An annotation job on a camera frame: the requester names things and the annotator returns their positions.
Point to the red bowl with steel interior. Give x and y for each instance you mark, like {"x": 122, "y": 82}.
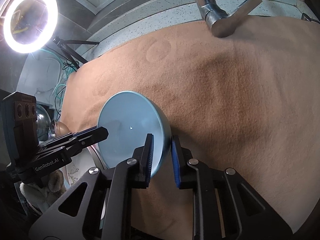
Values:
{"x": 58, "y": 128}

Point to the grey-green ceramic bowl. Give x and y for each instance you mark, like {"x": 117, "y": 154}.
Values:
{"x": 125, "y": 130}

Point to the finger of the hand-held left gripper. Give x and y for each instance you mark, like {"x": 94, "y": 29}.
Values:
{"x": 95, "y": 135}
{"x": 85, "y": 131}

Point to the chrome kitchen faucet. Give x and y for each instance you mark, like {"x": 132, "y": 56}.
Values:
{"x": 220, "y": 22}

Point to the black tripod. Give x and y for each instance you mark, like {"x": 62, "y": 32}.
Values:
{"x": 75, "y": 54}

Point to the person's left hand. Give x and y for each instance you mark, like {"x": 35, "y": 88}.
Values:
{"x": 55, "y": 180}

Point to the white plate with leaf print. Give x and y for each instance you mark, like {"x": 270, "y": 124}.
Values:
{"x": 75, "y": 172}

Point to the metal sprayer fitting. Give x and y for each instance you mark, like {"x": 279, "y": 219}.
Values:
{"x": 308, "y": 18}

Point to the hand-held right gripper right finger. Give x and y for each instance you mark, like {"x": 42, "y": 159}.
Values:
{"x": 176, "y": 160}

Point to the large stainless steel bowl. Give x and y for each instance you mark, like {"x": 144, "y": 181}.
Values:
{"x": 42, "y": 122}

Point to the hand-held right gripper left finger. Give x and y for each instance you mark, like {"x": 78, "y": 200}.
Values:
{"x": 149, "y": 155}

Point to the tan fleece blanket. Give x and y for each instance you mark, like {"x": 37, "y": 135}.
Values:
{"x": 225, "y": 92}

